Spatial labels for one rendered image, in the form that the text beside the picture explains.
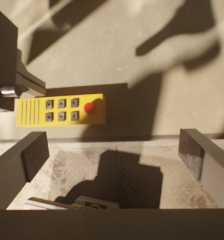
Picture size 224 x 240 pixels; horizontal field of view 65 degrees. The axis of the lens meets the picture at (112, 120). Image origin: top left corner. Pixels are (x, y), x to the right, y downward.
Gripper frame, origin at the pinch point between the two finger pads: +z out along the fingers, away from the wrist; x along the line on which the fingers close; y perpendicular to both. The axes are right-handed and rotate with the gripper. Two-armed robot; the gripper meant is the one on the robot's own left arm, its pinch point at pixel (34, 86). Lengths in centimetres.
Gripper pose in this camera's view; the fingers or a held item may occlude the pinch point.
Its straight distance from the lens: 37.8
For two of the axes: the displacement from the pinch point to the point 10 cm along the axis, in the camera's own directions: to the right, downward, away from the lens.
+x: -0.2, -9.9, 1.2
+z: 1.5, 1.2, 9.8
